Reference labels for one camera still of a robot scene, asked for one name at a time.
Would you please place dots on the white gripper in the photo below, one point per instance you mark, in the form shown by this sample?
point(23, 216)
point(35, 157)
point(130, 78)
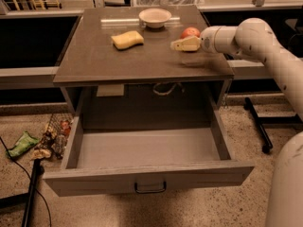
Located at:
point(207, 40)

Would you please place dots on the red apple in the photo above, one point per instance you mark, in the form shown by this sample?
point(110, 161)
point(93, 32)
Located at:
point(190, 31)

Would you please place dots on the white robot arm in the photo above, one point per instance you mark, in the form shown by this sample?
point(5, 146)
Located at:
point(254, 40)

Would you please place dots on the grey cabinet with brown top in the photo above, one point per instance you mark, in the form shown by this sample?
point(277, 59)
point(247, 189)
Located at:
point(163, 89)

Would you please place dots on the white label under top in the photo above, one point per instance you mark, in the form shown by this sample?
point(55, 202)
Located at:
point(110, 90)

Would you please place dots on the open grey top drawer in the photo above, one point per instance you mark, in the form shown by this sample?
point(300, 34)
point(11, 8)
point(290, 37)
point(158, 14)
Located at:
point(97, 161)

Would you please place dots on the white ceramic bowl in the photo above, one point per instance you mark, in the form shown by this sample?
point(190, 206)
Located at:
point(154, 18)

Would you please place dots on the yellow sponge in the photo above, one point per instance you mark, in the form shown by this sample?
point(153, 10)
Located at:
point(127, 40)

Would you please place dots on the black stand leg right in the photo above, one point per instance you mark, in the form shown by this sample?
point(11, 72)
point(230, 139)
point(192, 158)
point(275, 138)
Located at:
point(261, 121)

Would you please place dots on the black stand leg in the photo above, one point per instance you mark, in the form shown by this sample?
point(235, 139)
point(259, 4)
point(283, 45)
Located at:
point(27, 198)
point(261, 121)

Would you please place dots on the green snack bag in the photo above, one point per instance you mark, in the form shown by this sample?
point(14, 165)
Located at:
point(22, 145)

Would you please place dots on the black stand leg left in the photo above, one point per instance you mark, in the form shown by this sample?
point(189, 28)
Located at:
point(27, 198)

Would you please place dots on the black drawer handle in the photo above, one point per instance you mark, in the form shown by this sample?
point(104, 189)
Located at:
point(150, 188)

